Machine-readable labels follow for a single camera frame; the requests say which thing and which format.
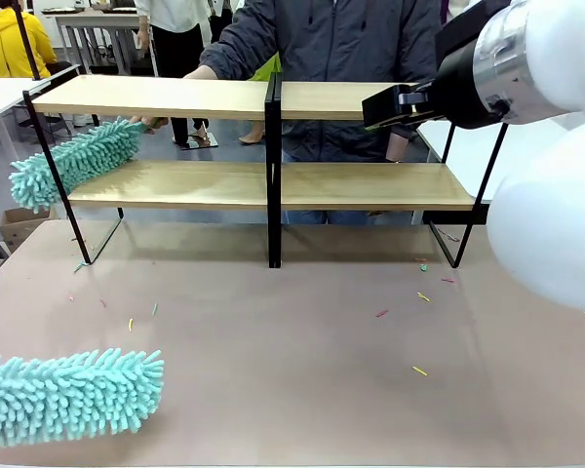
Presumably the bright green cloth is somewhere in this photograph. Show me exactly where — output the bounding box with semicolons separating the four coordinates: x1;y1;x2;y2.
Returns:
245;52;282;83

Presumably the person's right hand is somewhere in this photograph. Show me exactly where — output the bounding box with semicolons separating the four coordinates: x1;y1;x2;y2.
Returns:
129;115;170;135

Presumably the wooden shelf rack black frame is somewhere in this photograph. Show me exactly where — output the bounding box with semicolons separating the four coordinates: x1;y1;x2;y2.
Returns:
21;72;277;270
271;80;511;270

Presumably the large teal microfiber duster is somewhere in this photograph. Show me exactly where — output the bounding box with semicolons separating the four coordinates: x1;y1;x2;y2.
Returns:
0;347;166;450

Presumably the person in dark grey jacket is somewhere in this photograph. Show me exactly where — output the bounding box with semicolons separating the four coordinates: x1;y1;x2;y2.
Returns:
197;0;443;226

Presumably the brown cardboard box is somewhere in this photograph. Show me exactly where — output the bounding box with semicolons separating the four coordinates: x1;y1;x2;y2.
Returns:
0;207;59;255

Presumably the white table with grey legs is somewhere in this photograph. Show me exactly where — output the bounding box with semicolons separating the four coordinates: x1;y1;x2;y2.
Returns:
0;63;82;162

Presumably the person in black trousers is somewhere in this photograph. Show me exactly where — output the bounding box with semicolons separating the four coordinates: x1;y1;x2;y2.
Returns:
135;0;212;147

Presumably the black stand pole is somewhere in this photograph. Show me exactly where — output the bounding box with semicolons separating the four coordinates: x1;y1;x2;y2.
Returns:
10;0;41;82

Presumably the white side table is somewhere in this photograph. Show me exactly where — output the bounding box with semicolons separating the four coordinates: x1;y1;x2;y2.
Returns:
416;112;506;201

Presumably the person in yellow jacket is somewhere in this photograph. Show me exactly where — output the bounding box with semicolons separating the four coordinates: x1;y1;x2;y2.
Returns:
0;5;59;80

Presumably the grey background work table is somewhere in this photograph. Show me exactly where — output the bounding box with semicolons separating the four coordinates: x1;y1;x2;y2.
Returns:
41;4;145;77

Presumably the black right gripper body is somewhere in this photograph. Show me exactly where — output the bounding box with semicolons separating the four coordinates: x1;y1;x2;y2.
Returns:
417;44;512;131

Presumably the person's right forearm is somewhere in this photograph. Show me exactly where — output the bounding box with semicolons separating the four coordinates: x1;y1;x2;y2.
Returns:
181;26;279;82

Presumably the person's left forearm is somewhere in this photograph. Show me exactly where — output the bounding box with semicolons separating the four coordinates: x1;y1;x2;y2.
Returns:
385;127;416;164

